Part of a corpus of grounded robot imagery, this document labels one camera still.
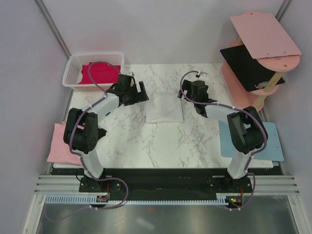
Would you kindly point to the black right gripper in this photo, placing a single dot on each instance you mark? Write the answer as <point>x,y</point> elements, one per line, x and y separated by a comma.
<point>186,85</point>

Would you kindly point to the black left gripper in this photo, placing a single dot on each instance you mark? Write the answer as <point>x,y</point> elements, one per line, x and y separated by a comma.
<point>140,97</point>

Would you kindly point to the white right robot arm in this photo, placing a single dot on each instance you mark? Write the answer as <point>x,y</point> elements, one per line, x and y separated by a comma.
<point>247,132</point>

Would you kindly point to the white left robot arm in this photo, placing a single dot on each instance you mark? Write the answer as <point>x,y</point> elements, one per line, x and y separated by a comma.
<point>82,132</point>

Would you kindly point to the red t shirt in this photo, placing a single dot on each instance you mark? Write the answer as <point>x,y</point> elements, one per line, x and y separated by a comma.
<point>101,73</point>

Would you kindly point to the white plastic basket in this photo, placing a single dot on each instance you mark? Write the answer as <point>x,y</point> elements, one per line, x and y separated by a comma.
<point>72,74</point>

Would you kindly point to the black square sheet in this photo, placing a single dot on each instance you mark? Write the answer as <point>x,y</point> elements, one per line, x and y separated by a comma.
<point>248,71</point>

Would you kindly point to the pink wooden shelf stand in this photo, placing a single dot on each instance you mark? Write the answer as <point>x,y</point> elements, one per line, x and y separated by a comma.
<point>267,42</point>

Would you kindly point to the pink t shirt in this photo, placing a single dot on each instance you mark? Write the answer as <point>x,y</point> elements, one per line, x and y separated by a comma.
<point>60,152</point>

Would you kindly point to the light blue mat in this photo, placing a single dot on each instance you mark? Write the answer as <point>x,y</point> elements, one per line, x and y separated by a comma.
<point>272,152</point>

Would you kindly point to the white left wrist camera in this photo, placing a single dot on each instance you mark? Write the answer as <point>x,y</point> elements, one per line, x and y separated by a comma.
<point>131,73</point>

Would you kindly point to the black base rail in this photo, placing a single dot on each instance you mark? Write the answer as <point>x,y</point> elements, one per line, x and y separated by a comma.
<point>161,183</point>

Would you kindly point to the white slotted cable duct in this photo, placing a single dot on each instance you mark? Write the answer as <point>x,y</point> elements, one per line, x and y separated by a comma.
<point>109,199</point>

